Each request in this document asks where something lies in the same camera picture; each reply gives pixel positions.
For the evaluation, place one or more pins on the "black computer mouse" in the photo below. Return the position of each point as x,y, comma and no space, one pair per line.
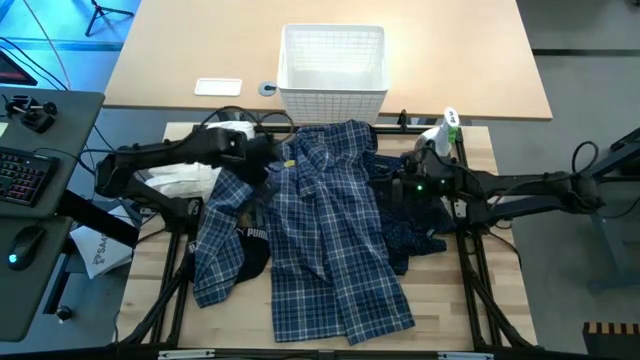
25,247

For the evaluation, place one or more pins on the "dark grey desk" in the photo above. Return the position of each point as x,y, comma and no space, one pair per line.
75,115

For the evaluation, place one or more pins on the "black metal rig frame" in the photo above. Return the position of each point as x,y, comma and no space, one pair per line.
465,250

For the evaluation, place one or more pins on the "white printed bag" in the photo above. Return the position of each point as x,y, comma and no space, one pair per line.
102,250

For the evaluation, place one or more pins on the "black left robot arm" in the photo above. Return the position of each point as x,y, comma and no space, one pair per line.
175,147

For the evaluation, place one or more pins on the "white plastic laundry basket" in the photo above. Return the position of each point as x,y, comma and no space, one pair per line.
332,75

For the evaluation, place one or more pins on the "black tripod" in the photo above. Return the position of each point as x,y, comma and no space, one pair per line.
100,11

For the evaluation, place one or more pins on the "navy dotted garment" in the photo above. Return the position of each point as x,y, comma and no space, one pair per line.
415,230

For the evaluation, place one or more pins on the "blue plaid shirt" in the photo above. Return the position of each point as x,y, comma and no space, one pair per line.
325,225

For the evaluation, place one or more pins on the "black desk clamp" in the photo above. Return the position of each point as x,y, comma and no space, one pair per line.
35,117

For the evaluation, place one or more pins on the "cream white garment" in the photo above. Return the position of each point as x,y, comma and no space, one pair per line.
182,180

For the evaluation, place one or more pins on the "light wooden desk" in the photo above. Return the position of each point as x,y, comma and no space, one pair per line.
450,60

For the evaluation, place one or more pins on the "black keyboard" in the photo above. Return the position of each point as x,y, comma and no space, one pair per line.
25,175

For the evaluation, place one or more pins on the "white rectangular cover plate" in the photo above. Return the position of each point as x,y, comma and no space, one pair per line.
217,87

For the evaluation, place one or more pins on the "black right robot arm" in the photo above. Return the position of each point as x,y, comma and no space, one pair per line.
525,187

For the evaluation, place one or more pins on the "black Puma garment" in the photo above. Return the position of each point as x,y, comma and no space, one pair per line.
255,250

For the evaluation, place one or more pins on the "small blue round object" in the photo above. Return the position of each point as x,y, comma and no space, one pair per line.
267,89

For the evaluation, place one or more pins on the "grey metal stand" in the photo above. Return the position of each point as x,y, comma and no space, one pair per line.
615,240

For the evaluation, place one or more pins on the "white spray bottle green trigger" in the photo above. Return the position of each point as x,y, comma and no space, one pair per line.
440,137

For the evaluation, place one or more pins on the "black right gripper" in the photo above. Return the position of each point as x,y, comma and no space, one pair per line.
425,180

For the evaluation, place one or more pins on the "orange black striped box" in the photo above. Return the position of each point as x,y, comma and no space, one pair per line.
610,342

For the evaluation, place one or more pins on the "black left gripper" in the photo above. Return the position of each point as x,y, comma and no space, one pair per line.
257,160

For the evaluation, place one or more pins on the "silver frame bracket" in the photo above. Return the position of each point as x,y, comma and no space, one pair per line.
465,356
185,354

